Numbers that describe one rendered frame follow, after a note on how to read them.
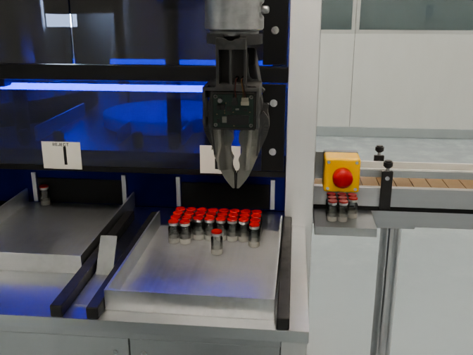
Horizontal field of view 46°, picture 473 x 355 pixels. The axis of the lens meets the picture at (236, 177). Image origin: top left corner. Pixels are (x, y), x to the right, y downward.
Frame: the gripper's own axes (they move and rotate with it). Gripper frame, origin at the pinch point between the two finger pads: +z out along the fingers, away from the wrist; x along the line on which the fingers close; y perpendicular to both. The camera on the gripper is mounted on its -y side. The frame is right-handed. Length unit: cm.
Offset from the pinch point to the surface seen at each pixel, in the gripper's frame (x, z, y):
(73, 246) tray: -33.7, 21.3, -20.2
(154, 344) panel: -23, 53, -35
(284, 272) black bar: 7.0, 19.5, -9.6
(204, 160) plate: -10.3, 7.7, -35.4
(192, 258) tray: -9.9, 21.3, -17.3
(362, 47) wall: 73, 21, -495
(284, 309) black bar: 7.4, 19.5, 2.1
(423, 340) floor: 64, 109, -131
